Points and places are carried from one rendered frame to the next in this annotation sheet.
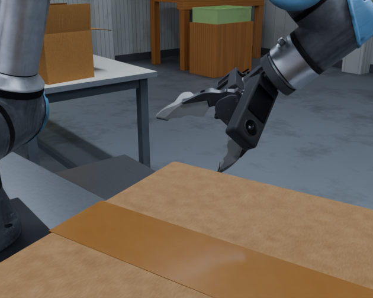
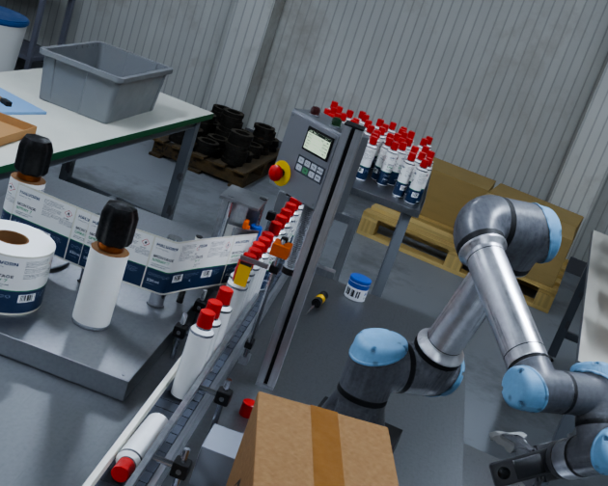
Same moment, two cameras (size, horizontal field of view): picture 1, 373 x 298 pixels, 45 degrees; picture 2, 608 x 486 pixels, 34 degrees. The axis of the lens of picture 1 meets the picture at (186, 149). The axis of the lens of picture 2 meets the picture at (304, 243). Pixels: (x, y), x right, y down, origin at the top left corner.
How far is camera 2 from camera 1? 147 cm
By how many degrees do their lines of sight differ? 48
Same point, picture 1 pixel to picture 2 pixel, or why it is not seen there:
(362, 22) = (595, 453)
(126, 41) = not seen: outside the picture
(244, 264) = (332, 446)
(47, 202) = (426, 453)
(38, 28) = (465, 328)
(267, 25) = not seen: outside the picture
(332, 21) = (583, 440)
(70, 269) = (298, 413)
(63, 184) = (456, 453)
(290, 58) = (560, 448)
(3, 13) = (449, 308)
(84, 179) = (474, 463)
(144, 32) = not seen: outside the picture
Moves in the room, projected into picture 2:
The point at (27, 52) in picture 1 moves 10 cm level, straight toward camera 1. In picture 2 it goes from (451, 338) to (428, 346)
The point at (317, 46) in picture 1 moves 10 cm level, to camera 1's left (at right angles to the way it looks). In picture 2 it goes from (571, 451) to (533, 418)
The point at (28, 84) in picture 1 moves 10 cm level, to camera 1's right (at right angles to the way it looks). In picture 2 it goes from (442, 358) to (472, 383)
